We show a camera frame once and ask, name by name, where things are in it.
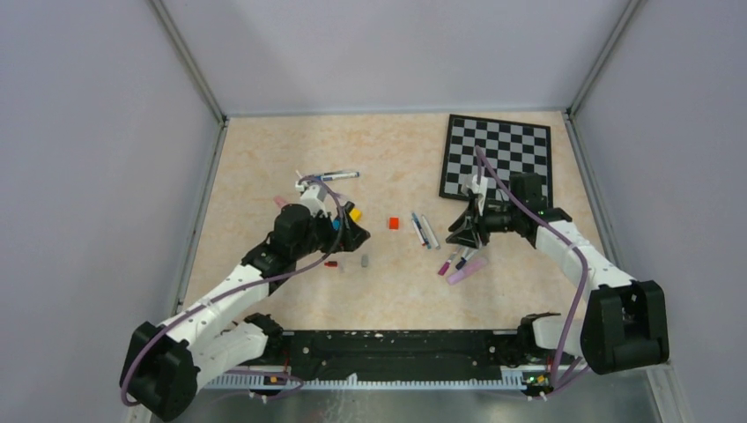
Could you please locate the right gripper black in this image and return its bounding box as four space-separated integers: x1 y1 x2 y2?
447 196 522 249

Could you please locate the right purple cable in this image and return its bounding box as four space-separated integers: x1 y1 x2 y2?
473 145 590 401

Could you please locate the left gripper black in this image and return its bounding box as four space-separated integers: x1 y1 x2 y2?
292 205 369 260

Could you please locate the blue teal pen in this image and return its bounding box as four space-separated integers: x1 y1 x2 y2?
411 211 431 249

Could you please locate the pink highlighter pen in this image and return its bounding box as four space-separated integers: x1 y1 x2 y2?
447 257 487 286

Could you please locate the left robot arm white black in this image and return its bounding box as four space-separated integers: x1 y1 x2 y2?
120 204 371 421

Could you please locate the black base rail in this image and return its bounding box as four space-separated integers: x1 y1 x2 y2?
245 330 554 382

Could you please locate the blue clear pen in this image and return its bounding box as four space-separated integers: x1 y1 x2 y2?
310 171 360 182

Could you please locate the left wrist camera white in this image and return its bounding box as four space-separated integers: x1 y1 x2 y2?
295 181 329 218

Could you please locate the purple cable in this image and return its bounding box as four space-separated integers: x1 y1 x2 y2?
473 145 590 401
119 177 345 408

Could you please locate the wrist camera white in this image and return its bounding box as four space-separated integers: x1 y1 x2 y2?
295 181 329 218
462 174 488 217

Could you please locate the black white checkerboard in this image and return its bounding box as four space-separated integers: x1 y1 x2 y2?
439 115 553 204

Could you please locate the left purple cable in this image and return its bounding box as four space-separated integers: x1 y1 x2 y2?
119 177 345 408

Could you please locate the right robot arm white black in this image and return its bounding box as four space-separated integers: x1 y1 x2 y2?
446 174 669 375

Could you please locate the yellow block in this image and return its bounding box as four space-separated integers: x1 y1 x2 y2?
345 203 362 222

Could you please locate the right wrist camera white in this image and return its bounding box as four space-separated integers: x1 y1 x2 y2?
462 174 488 217

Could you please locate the white cable duct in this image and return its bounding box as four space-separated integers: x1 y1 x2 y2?
204 370 526 391

